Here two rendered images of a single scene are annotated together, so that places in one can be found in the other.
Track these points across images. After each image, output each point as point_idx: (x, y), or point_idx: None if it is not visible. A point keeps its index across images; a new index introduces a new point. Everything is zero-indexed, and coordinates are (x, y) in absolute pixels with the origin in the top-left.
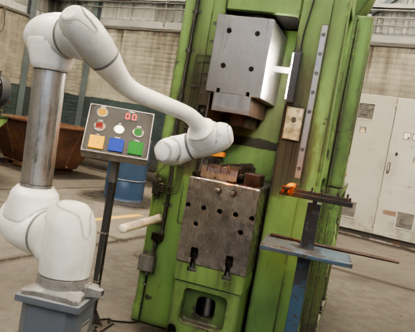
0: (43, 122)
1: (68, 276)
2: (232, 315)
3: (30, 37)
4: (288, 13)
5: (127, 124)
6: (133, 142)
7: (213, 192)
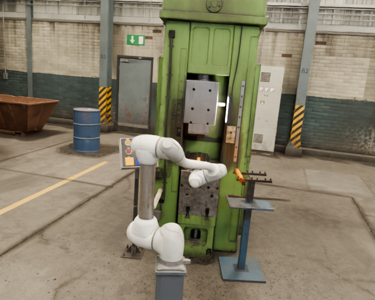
0: (150, 189)
1: (177, 259)
2: (211, 236)
3: (139, 150)
4: (223, 74)
5: None
6: None
7: None
